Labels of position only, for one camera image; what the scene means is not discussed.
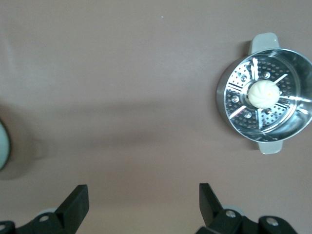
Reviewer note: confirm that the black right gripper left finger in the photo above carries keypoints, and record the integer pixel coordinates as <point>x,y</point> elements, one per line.
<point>70,209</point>

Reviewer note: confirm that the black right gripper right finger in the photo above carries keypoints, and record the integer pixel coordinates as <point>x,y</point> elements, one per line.
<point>210,209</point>

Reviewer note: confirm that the grey-green steel cooking pot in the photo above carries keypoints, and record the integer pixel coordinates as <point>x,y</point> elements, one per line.
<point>3,146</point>

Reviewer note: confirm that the steel steamer basket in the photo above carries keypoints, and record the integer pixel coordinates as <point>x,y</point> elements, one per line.
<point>287,122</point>

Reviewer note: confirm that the white steamed bun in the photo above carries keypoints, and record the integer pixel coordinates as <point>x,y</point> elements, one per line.
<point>262,94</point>

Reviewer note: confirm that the brown table cover mat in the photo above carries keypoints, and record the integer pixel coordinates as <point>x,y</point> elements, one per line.
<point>122,85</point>

